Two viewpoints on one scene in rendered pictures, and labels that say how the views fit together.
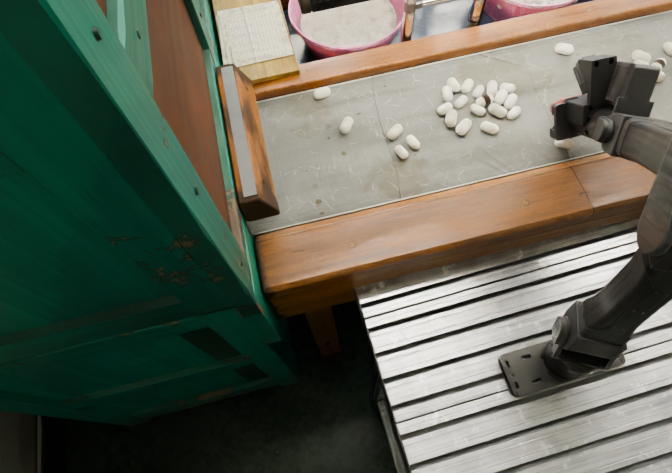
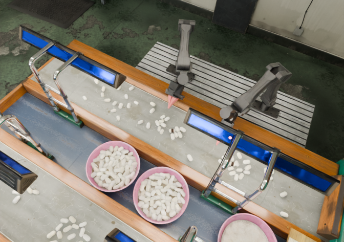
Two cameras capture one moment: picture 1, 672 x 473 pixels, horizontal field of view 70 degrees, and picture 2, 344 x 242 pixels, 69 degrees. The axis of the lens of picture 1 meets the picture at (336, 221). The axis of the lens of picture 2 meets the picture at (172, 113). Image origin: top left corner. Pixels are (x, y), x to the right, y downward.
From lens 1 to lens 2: 1.34 m
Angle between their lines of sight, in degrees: 56
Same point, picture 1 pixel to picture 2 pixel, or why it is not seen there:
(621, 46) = (170, 145)
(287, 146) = (307, 205)
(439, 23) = (200, 218)
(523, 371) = (274, 112)
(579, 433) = not seen: hidden behind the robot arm
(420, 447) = (307, 118)
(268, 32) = not seen: outside the picture
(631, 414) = not seen: hidden behind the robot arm
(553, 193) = (242, 126)
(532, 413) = (277, 106)
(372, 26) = (239, 231)
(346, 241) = (308, 158)
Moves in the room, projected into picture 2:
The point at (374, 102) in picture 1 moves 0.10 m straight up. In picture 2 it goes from (265, 196) to (274, 190)
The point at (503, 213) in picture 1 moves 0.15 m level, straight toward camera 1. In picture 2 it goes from (260, 132) to (284, 128)
